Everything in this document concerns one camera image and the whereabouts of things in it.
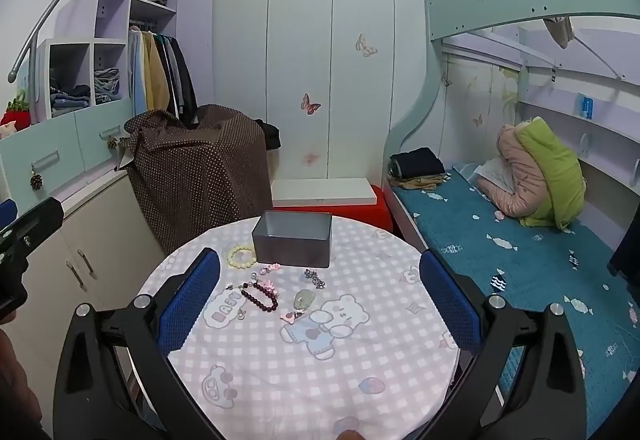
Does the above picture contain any pale yellow bead bracelet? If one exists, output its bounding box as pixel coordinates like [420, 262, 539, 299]
[226, 243, 258, 268]

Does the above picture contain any dark red bead bracelet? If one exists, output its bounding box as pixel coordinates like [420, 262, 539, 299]
[240, 281, 279, 316]

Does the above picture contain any green jade pendant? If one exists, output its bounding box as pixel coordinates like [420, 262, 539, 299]
[293, 289, 316, 312]

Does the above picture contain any pink bear keychain charm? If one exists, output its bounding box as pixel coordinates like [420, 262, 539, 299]
[262, 280, 278, 294]

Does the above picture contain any pink ball clasp charm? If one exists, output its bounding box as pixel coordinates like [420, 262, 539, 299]
[281, 310, 304, 324]

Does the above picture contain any teal candy-print bed sheet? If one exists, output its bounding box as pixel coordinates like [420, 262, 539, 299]
[393, 171, 639, 434]

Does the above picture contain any pink checked cartoon tablecloth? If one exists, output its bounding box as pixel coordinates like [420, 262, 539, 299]
[142, 217, 459, 439]

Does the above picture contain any brown polka dot cloth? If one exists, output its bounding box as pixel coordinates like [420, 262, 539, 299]
[125, 104, 272, 254]

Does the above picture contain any red upholstered bench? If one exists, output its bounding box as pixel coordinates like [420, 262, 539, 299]
[276, 186, 394, 232]

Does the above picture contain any pink quilted jacket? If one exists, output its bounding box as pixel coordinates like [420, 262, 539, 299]
[476, 125, 550, 218]

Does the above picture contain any grey metal tin box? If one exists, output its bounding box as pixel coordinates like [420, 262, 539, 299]
[252, 209, 332, 268]

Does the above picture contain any folded dark clothes stack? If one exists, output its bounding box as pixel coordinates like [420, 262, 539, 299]
[387, 147, 446, 191]

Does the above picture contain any green pillow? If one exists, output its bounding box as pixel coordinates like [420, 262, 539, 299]
[515, 116, 586, 231]

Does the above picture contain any hanging clothes row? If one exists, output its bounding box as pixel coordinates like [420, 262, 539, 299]
[128, 24, 198, 127]

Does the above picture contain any lilac shelf wardrobe unit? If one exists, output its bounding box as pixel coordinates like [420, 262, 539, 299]
[1, 0, 214, 211]

